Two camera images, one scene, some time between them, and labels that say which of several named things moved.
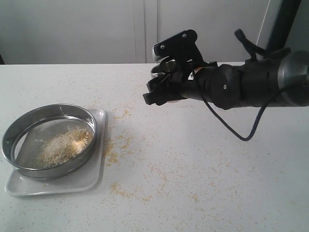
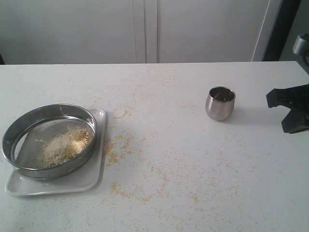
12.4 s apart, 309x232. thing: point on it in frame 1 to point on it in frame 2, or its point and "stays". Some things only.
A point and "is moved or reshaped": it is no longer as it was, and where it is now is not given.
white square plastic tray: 88,178 stays
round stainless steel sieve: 49,142 stays
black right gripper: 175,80 to 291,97
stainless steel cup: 167,65 is moved or reshaped
